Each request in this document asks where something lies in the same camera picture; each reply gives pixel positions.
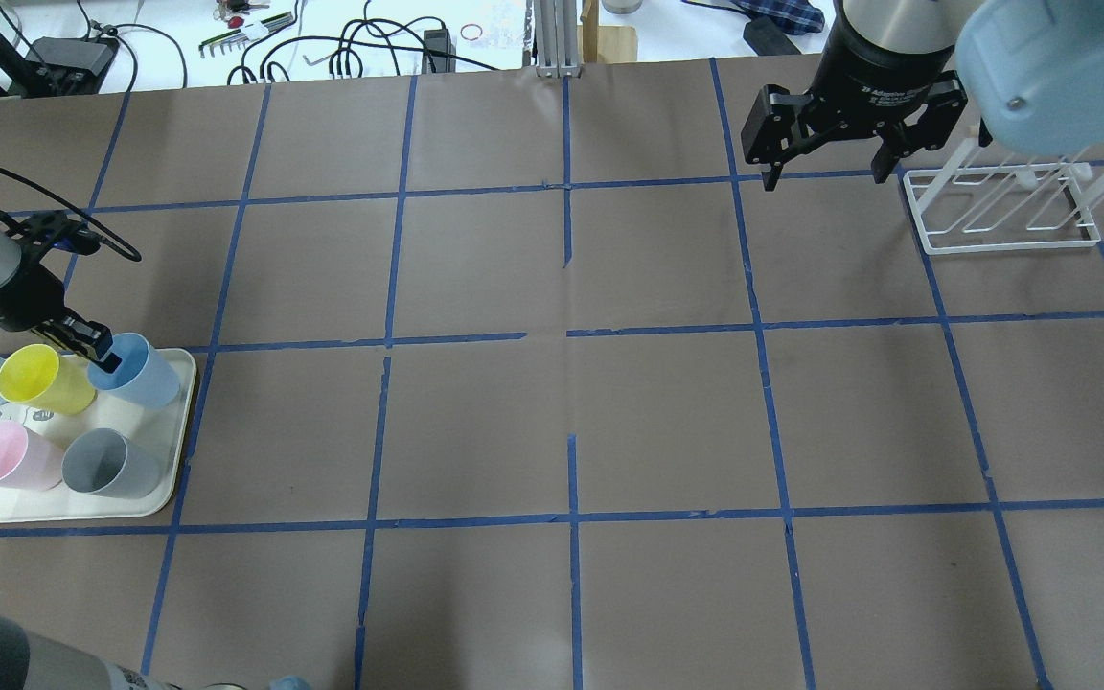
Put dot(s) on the white wire cup rack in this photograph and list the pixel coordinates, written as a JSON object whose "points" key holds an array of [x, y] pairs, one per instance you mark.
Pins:
{"points": [[987, 199]]}

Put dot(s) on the wooden stand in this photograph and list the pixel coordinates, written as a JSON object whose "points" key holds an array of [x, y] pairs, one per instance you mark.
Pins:
{"points": [[604, 44]]}

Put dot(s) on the grey cup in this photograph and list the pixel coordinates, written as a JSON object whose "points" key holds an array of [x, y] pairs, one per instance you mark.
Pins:
{"points": [[103, 462]]}

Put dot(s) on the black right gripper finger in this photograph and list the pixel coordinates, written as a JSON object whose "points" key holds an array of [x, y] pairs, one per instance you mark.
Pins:
{"points": [[775, 132], [944, 105]]}

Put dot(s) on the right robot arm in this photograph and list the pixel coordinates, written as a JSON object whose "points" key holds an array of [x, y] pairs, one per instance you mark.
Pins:
{"points": [[1034, 69]]}

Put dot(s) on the blue plaid umbrella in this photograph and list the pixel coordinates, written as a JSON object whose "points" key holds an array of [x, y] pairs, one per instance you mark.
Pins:
{"points": [[793, 17]]}

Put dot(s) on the pink cup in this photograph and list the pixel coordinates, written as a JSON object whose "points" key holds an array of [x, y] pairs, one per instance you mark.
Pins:
{"points": [[28, 461]]}

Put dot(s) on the yellow cup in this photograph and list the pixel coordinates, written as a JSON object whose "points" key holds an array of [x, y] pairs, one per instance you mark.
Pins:
{"points": [[38, 376]]}

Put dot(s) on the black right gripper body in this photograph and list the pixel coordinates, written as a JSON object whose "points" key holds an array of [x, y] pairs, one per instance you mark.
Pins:
{"points": [[861, 69]]}

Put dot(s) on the black power adapter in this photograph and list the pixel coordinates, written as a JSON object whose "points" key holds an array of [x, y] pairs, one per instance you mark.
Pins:
{"points": [[73, 66]]}

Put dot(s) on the aluminium frame post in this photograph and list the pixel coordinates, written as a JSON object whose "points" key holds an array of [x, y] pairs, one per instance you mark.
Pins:
{"points": [[555, 47]]}

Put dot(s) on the hex key set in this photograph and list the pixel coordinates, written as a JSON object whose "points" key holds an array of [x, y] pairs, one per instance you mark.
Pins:
{"points": [[246, 34]]}

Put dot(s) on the cream plastic tray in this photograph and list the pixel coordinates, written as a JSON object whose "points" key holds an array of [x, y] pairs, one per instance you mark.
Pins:
{"points": [[163, 432]]}

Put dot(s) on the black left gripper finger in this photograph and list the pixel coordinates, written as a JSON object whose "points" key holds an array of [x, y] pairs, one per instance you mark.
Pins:
{"points": [[83, 338]]}

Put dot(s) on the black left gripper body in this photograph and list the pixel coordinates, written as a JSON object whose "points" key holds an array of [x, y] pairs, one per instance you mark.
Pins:
{"points": [[23, 299]]}

